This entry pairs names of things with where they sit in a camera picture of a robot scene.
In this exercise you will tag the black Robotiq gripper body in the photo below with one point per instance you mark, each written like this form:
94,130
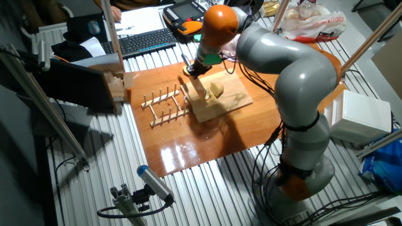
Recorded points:
199,69

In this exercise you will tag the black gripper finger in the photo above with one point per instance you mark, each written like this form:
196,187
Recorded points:
190,74
197,75

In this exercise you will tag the steel cleaver knife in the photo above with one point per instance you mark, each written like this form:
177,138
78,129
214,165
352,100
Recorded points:
199,88

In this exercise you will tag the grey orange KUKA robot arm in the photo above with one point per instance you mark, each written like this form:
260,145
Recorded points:
298,78

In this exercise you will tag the person's bare hand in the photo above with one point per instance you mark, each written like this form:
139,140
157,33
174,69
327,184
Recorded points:
117,15

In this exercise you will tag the freshly cut potato slice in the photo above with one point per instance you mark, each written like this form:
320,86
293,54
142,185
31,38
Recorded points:
207,94

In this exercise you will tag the half potato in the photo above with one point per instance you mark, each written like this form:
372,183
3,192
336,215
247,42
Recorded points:
217,89

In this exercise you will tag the wooden cutting board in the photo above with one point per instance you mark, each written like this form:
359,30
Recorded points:
226,103

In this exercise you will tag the wooden peg dish rack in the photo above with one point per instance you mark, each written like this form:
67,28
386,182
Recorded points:
163,108

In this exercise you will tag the orange black teach pendant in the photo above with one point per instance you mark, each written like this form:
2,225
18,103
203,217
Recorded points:
185,15

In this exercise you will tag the black computer keyboard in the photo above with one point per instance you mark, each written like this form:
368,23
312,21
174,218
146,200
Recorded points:
141,42

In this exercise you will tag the large glossy brown wooden board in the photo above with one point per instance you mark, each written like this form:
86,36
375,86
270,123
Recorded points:
194,144

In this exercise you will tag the white paper sheet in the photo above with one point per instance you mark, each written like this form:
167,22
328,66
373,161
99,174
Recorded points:
141,20

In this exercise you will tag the brown cardboard box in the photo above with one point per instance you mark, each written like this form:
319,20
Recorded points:
117,83

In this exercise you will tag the black round object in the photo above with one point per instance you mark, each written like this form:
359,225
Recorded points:
248,4

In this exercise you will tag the yellow foil packet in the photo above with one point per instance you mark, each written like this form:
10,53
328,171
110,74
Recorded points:
270,7

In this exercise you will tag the folded white paper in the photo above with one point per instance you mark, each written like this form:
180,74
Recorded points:
94,47

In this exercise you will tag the grey computer mouse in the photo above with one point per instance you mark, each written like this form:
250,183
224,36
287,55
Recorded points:
94,27

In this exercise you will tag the black flat monitor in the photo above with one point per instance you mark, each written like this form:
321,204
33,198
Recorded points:
78,84

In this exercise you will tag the black mouse pad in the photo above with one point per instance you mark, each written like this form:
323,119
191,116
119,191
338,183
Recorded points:
78,28

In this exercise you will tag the white red plastic bag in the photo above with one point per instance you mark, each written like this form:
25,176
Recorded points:
314,25

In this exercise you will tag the black cloth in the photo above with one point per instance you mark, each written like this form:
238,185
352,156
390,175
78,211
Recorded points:
69,50

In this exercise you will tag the white ribbed panel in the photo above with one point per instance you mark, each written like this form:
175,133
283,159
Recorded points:
47,34

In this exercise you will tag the white plastic drawer box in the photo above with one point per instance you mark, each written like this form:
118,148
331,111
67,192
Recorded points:
361,116

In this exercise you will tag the blue plastic bag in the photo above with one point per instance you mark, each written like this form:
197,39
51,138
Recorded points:
383,166

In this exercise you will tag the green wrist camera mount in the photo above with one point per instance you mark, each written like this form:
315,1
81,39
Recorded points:
213,59

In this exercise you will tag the light wooden post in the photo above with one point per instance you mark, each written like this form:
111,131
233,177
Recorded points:
110,31

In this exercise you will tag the thin metal post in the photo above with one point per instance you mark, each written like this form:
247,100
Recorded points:
279,15

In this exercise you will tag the silver camera with blue cap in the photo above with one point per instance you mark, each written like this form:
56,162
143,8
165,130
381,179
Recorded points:
155,183

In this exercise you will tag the black camera clamp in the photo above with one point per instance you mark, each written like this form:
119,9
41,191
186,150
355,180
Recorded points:
141,197

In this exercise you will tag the aluminium profile camera stand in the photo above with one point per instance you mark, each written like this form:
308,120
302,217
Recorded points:
125,204

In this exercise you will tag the grey metal frame beam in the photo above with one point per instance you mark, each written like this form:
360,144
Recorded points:
47,106

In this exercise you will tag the silver cylindrical camera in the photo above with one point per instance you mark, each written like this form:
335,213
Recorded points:
44,55

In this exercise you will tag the tan diagonal frame beam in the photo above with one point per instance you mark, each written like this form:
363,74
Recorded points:
373,34

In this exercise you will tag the aluminium frame beam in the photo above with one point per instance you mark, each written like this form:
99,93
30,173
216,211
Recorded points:
380,144

